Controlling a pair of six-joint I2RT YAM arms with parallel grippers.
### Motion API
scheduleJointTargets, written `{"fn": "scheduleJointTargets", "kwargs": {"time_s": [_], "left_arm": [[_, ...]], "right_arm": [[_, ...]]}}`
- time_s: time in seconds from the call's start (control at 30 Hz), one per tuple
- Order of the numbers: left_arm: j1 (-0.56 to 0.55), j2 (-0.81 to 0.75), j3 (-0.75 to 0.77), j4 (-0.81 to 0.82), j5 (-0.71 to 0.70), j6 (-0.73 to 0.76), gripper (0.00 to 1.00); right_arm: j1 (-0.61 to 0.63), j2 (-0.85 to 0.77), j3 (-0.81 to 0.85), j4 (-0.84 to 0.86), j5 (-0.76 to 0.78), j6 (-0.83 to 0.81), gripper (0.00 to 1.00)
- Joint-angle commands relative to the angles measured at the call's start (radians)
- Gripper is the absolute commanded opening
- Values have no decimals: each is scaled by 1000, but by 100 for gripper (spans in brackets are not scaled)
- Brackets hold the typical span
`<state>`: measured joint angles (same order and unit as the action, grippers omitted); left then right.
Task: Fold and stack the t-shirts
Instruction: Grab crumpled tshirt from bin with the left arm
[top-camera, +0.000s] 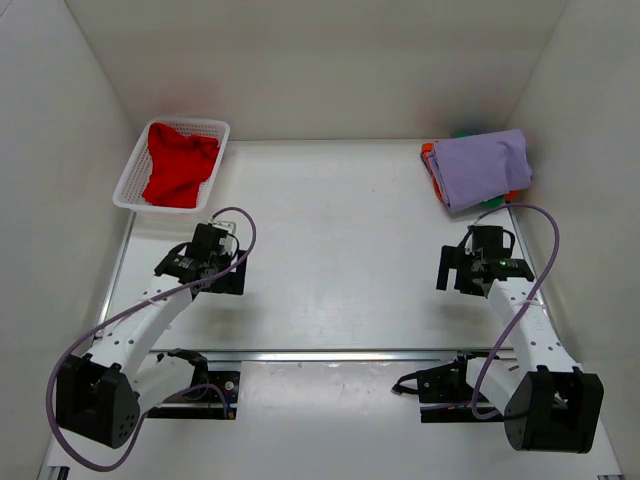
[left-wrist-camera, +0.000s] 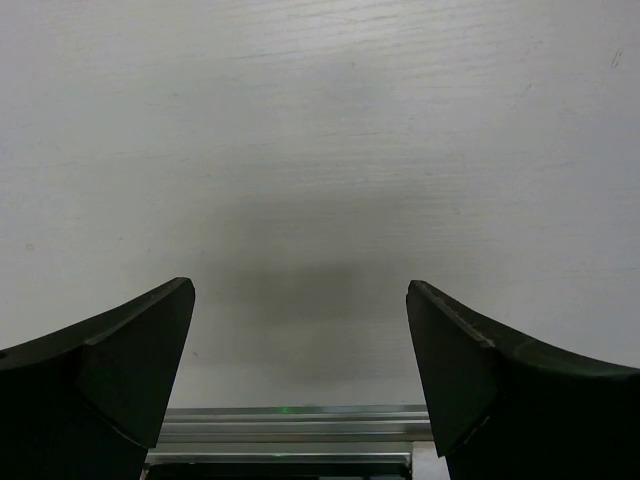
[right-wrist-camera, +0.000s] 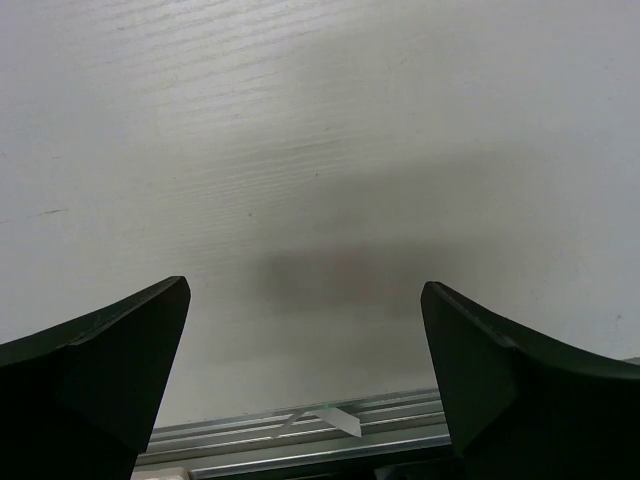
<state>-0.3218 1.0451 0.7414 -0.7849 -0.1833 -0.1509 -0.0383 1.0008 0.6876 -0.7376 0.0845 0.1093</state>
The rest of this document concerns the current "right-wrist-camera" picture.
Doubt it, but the aluminium table edge rail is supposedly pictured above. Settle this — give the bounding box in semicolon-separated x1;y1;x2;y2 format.
134;389;451;479

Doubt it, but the white paper tag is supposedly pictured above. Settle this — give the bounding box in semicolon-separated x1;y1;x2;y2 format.
314;407;362;438

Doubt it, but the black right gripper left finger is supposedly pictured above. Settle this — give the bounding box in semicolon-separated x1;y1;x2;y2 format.
1;276;191;479

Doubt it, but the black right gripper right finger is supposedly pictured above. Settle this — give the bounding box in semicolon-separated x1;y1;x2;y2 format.
420;282;639;479

